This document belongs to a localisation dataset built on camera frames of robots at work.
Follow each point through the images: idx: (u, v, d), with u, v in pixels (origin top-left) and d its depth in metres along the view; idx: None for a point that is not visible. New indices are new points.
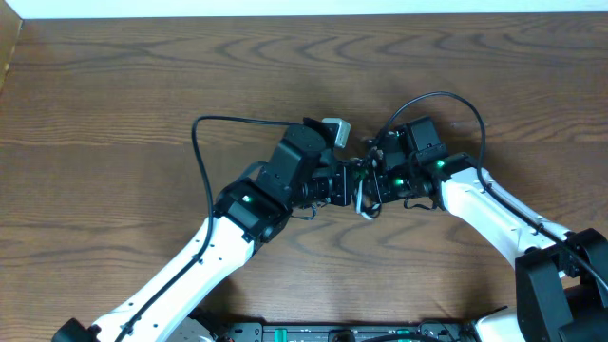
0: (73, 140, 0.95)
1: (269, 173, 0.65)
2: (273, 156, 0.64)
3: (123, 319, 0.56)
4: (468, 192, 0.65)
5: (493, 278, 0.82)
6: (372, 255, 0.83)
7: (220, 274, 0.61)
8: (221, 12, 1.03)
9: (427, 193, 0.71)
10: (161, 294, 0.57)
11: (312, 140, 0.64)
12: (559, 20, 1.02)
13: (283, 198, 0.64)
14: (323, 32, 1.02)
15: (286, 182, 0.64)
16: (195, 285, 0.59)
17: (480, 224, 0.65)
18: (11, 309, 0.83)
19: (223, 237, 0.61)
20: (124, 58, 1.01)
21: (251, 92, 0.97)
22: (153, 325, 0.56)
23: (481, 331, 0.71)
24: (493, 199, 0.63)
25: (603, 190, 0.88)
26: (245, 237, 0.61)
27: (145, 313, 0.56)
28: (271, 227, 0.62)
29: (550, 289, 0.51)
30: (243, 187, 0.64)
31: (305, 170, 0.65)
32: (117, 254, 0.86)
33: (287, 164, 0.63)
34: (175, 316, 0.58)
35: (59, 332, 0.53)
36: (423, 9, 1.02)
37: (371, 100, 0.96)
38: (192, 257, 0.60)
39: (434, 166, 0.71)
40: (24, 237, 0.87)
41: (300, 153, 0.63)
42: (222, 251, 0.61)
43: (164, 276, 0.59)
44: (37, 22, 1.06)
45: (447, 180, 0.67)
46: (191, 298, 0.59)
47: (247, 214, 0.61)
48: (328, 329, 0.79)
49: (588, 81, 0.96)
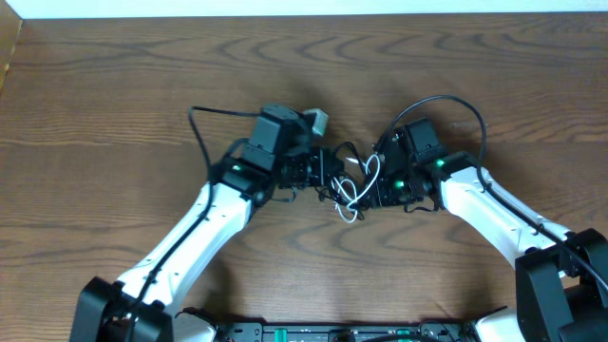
0: (73, 140, 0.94)
1: (253, 146, 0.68)
2: (254, 128, 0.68)
3: (144, 272, 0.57)
4: (468, 192, 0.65)
5: (493, 277, 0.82)
6: (372, 255, 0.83)
7: (224, 231, 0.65)
8: (221, 12, 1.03)
9: (427, 191, 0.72)
10: (178, 248, 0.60)
11: (284, 112, 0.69)
12: (559, 20, 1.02)
13: (269, 164, 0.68)
14: (323, 32, 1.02)
15: (270, 152, 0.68)
16: (204, 239, 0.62)
17: (482, 224, 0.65)
18: (12, 309, 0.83)
19: (225, 198, 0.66)
20: (124, 58, 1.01)
21: (251, 92, 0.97)
22: (175, 274, 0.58)
23: (480, 331, 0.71)
24: (494, 199, 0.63)
25: (603, 191, 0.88)
26: (242, 196, 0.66)
27: (165, 264, 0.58)
28: (261, 191, 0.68)
29: (552, 288, 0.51)
30: (233, 161, 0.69)
31: (285, 137, 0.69)
32: (117, 254, 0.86)
33: (269, 134, 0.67)
34: (191, 268, 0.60)
35: (85, 291, 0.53)
36: (423, 10, 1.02)
37: (371, 99, 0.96)
38: (198, 217, 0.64)
39: (433, 165, 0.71)
40: (24, 237, 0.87)
41: (280, 122, 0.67)
42: (225, 208, 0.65)
43: (176, 236, 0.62)
44: (37, 22, 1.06)
45: (447, 178, 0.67)
46: (203, 251, 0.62)
47: (241, 180, 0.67)
48: (328, 329, 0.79)
49: (588, 81, 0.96)
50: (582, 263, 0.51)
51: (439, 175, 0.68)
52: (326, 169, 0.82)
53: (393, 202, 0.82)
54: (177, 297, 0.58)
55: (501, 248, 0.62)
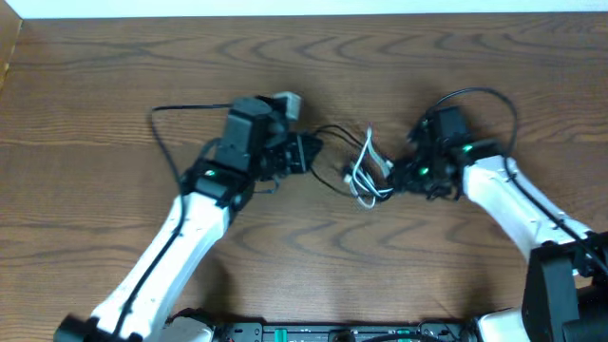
0: (73, 140, 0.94)
1: (225, 146, 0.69)
2: (225, 128, 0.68)
3: (120, 302, 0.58)
4: (492, 180, 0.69)
5: (494, 277, 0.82)
6: (372, 255, 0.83)
7: (203, 243, 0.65)
8: (221, 12, 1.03)
9: (449, 175, 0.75)
10: (152, 272, 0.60)
11: (256, 107, 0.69)
12: (559, 20, 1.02)
13: (243, 164, 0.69)
14: (323, 31, 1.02)
15: (243, 151, 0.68)
16: (180, 256, 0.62)
17: (502, 211, 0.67)
18: (12, 309, 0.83)
19: (198, 210, 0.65)
20: (124, 58, 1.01)
21: (251, 92, 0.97)
22: (150, 299, 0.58)
23: (482, 328, 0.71)
24: (517, 190, 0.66)
25: (603, 190, 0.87)
26: (218, 205, 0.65)
27: (141, 291, 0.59)
28: (239, 194, 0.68)
29: (563, 284, 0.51)
30: (204, 165, 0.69)
31: (258, 132, 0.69)
32: (117, 254, 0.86)
33: (240, 133, 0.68)
34: (170, 289, 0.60)
35: (59, 332, 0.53)
36: (423, 10, 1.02)
37: (371, 99, 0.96)
38: (171, 235, 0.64)
39: (461, 151, 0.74)
40: (23, 237, 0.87)
41: (250, 119, 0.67)
42: (199, 221, 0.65)
43: (150, 257, 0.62)
44: (37, 22, 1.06)
45: (472, 164, 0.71)
46: (181, 267, 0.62)
47: (214, 186, 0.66)
48: (328, 329, 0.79)
49: (588, 80, 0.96)
50: (599, 264, 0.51)
51: (465, 161, 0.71)
52: (305, 156, 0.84)
53: (417, 189, 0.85)
54: (158, 321, 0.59)
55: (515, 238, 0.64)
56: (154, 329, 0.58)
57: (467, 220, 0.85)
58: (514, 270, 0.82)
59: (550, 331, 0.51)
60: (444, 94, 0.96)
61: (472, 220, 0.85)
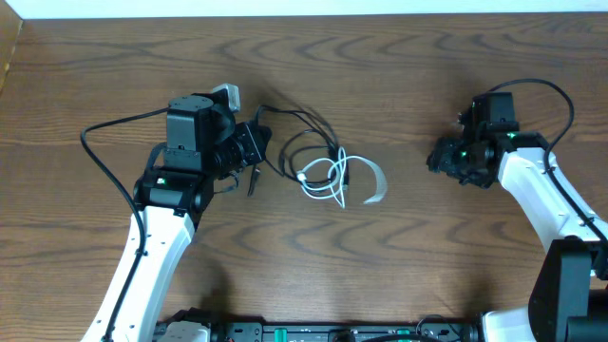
0: (73, 140, 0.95)
1: (173, 148, 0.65)
2: (167, 129, 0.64)
3: (97, 338, 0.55)
4: (528, 168, 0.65)
5: (493, 277, 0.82)
6: (372, 255, 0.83)
7: (170, 256, 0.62)
8: (221, 12, 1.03)
9: (485, 159, 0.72)
10: (123, 299, 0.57)
11: (193, 104, 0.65)
12: (559, 20, 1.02)
13: (197, 163, 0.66)
14: (323, 32, 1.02)
15: (193, 150, 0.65)
16: (149, 276, 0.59)
17: (527, 199, 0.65)
18: (12, 309, 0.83)
19: (158, 224, 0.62)
20: (124, 58, 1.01)
21: (251, 92, 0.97)
22: (130, 327, 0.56)
23: (484, 322, 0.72)
24: (551, 182, 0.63)
25: (603, 190, 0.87)
26: (177, 213, 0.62)
27: (116, 321, 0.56)
28: (199, 194, 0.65)
29: (578, 282, 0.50)
30: (155, 173, 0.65)
31: (203, 126, 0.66)
32: (117, 254, 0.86)
33: (185, 131, 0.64)
34: (146, 312, 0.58)
35: None
36: (423, 10, 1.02)
37: (371, 99, 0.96)
38: (135, 255, 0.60)
39: (503, 137, 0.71)
40: (24, 237, 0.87)
41: (192, 114, 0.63)
42: (161, 235, 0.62)
43: (117, 285, 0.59)
44: (37, 22, 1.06)
45: (513, 151, 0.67)
46: (155, 285, 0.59)
47: (170, 193, 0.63)
48: (328, 329, 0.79)
49: (588, 80, 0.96)
50: None
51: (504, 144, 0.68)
52: (258, 144, 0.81)
53: (453, 173, 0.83)
54: None
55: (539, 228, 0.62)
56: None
57: (467, 219, 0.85)
58: (514, 269, 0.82)
59: (553, 322, 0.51)
60: (445, 94, 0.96)
61: (472, 219, 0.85)
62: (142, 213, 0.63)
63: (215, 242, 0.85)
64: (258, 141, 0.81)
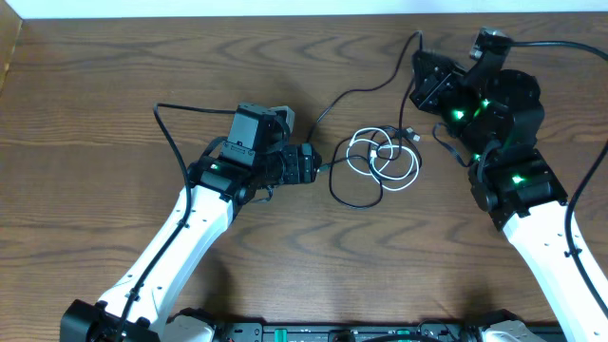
0: (73, 140, 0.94)
1: (232, 143, 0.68)
2: (233, 126, 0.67)
3: (126, 290, 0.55)
4: (549, 248, 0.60)
5: (492, 277, 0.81)
6: (372, 255, 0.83)
7: (206, 237, 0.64)
8: (221, 12, 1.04)
9: (490, 206, 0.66)
10: (159, 259, 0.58)
11: (261, 110, 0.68)
12: (559, 20, 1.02)
13: (250, 161, 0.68)
14: (323, 32, 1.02)
15: (250, 148, 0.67)
16: (186, 247, 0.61)
17: (545, 277, 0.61)
18: (11, 310, 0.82)
19: (204, 203, 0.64)
20: (124, 58, 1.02)
21: (251, 92, 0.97)
22: (157, 288, 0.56)
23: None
24: (574, 267, 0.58)
25: (604, 190, 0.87)
26: (222, 198, 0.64)
27: (147, 279, 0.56)
28: (244, 188, 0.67)
29: None
30: (210, 159, 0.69)
31: (263, 135, 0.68)
32: (116, 253, 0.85)
33: (247, 129, 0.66)
34: (174, 280, 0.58)
35: (66, 313, 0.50)
36: (423, 9, 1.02)
37: (371, 100, 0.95)
38: (178, 224, 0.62)
39: (506, 180, 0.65)
40: (24, 237, 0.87)
41: (256, 118, 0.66)
42: (204, 213, 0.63)
43: (157, 246, 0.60)
44: (38, 22, 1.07)
45: (525, 214, 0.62)
46: (187, 258, 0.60)
47: (218, 178, 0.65)
48: (328, 329, 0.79)
49: (589, 81, 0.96)
50: None
51: (512, 203, 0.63)
52: (301, 167, 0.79)
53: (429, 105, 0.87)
54: (162, 312, 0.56)
55: (560, 310, 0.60)
56: (160, 316, 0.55)
57: (467, 219, 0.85)
58: (511, 270, 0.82)
59: None
60: None
61: (472, 219, 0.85)
62: (193, 189, 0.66)
63: (215, 242, 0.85)
64: (307, 164, 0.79)
